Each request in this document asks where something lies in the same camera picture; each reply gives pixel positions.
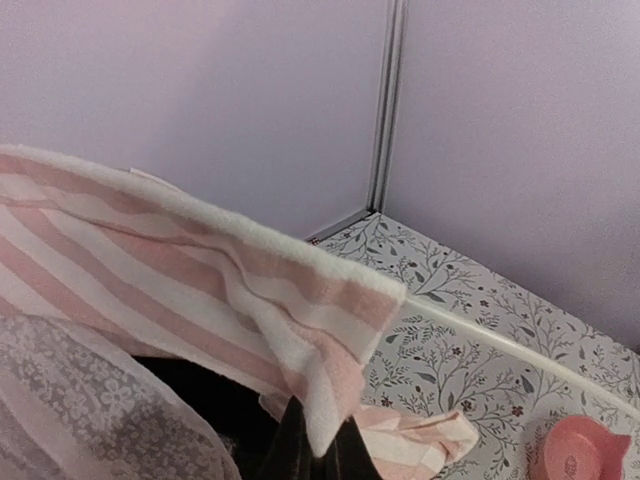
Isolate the right aluminium frame post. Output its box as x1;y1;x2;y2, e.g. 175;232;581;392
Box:
365;0;409;212

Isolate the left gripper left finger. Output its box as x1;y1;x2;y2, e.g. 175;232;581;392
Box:
259;397;313;480

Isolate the pink pet bowl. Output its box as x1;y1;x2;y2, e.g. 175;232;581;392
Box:
529;415;632;480

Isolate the white tent pole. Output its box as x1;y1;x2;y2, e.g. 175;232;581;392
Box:
405;295;639;421

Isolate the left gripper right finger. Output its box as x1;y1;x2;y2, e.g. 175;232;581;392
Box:
319;417;382;480

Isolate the pink striped pet tent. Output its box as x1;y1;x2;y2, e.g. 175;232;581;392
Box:
1;145;479;479

